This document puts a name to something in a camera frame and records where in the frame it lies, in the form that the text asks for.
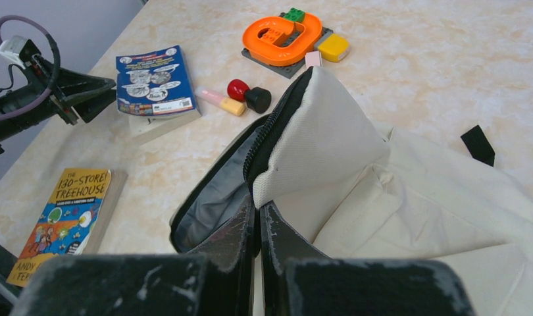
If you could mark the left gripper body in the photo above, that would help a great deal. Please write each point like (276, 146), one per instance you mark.
(41, 98)

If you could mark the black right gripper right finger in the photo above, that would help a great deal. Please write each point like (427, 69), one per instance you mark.
(298, 279)

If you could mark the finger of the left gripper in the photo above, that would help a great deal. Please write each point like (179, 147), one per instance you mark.
(74, 88)
(88, 110)

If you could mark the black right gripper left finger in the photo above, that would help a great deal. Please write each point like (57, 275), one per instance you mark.
(215, 278)

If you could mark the blue book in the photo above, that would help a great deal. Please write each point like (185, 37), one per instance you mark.
(155, 86)

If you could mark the cream canvas backpack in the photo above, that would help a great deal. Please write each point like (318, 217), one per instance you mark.
(354, 188)

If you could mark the yellow treehouse book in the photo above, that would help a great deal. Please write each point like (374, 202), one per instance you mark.
(74, 220)

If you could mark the red black stamp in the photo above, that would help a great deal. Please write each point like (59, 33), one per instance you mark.
(257, 99)

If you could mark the pink white eraser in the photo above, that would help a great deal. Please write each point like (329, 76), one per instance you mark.
(313, 58)

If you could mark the green toy block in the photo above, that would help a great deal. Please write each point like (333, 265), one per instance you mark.
(294, 15)

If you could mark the yellow toy block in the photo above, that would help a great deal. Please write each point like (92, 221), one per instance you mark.
(332, 47)

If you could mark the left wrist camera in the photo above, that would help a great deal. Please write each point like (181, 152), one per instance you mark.
(19, 51)

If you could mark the grey toy base plate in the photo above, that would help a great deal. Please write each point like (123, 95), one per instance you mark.
(284, 65)

